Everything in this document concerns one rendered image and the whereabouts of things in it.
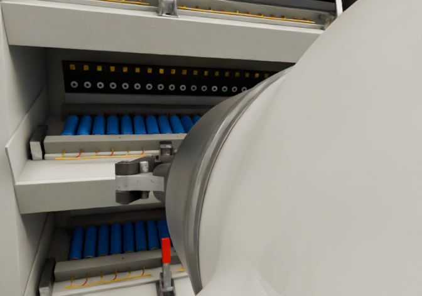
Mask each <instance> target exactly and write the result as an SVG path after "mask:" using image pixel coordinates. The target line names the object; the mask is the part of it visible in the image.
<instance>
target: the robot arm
mask: <svg viewBox="0 0 422 296"><path fill-rule="evenodd" d="M160 152H161V159H160V160H156V161H155V156H151V155H146V156H144V157H141V158H138V159H135V160H132V161H130V162H129V160H121V161H120V162H117V163H115V190H116V202H117V203H119V204H122V205H126V204H130V203H132V202H134V201H136V200H139V199H148V198H149V193H150V191H153V194H154V196H155V197H156V199H158V200H159V201H161V202H164V203H165V206H166V220H167V225H168V230H169V234H170V238H171V241H172V243H173V246H174V248H175V251H176V253H177V255H178V257H179V259H180V261H181V263H182V265H183V267H184V269H185V271H186V273H187V275H188V277H189V279H190V281H191V284H192V289H193V292H194V294H195V296H422V0H358V1H356V2H355V3H353V5H351V6H350V7H349V8H348V9H347V10H345V11H344V12H343V13H342V14H341V15H340V16H339V17H338V18H337V19H336V20H335V21H334V22H333V23H332V24H331V25H330V26H329V27H328V28H327V29H326V30H325V31H324V32H323V33H322V34H321V35H320V36H319V37H318V38H317V39H316V41H315V42H314V43H313V44H312V45H311V47H310V48H309V49H307V51H306V52H305V53H304V54H303V56H302V57H301V58H300V59H299V60H298V62H297V63H296V64H295V65H294V66H292V67H289V68H287V69H284V70H282V71H280V72H278V73H276V74H274V75H273V76H271V77H269V78H267V79H265V80H264V81H262V82H260V83H258V84H257V85H255V86H254V87H253V88H251V89H249V90H246V91H244V92H241V93H240V94H238V95H235V96H233V97H230V98H228V99H226V100H224V101H222V102H221V103H219V104H217V105H216V106H215V107H213V108H211V110H209V111H208V112H206V113H205V114H204V115H203V116H202V117H201V118H200V119H199V120H198V121H197V122H196V123H195V124H194V125H193V127H192V128H191V130H190V131H189V132H188V133H187V135H186V136H185V138H184V139H183V141H182V143H181V145H180V146H179V148H178V150H177V151H176V152H174V151H173V148H160Z"/></svg>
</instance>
